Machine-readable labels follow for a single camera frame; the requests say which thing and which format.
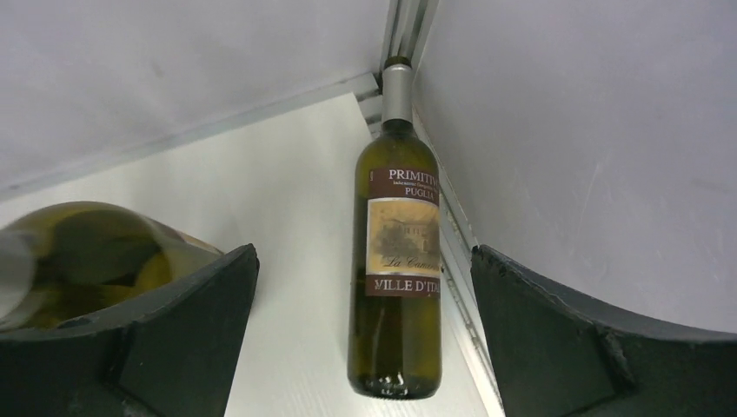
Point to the green wine bottle grey cap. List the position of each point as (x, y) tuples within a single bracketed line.
[(71, 259)]

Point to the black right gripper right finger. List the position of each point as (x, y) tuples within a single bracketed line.
[(558, 352)]

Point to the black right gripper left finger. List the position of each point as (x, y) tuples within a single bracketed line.
[(169, 352)]

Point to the grey aluminium wall rail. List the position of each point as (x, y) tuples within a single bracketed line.
[(407, 29)]

